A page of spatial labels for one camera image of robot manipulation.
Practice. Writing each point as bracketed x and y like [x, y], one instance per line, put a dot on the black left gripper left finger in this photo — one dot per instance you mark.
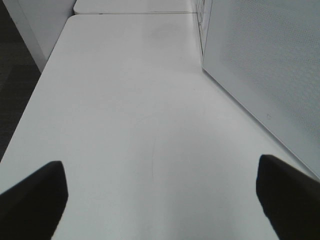
[32, 208]

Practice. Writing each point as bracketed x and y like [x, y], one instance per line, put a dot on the white microwave door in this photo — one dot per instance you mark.
[266, 54]

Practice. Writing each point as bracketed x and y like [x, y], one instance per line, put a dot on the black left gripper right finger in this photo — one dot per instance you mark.
[289, 198]

